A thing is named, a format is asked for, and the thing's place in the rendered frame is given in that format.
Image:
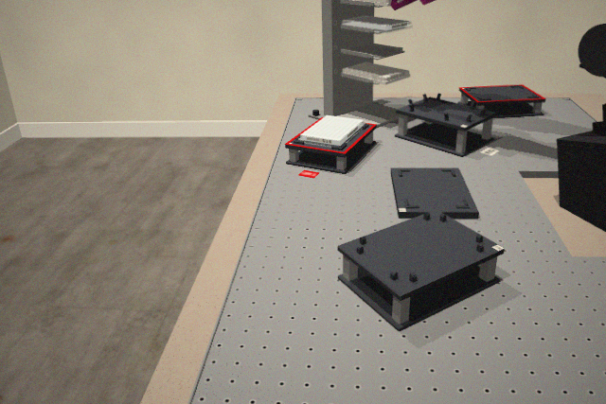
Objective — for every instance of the white multi-well plate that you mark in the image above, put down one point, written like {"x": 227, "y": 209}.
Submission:
{"x": 332, "y": 131}
{"x": 378, "y": 73}

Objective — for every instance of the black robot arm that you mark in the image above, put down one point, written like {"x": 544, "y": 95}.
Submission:
{"x": 592, "y": 56}

